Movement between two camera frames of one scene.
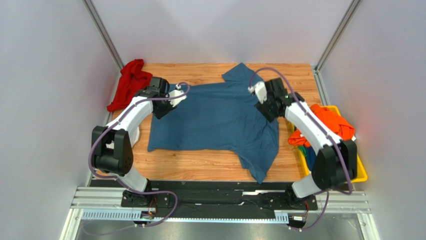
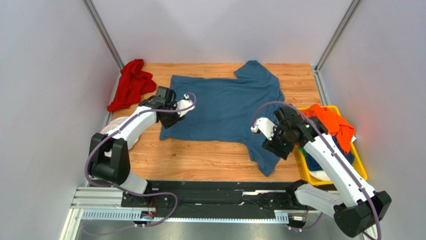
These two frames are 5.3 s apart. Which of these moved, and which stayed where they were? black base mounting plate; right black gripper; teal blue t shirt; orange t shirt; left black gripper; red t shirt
Moved: left black gripper; right black gripper; teal blue t shirt
Stayed: red t shirt; black base mounting plate; orange t shirt
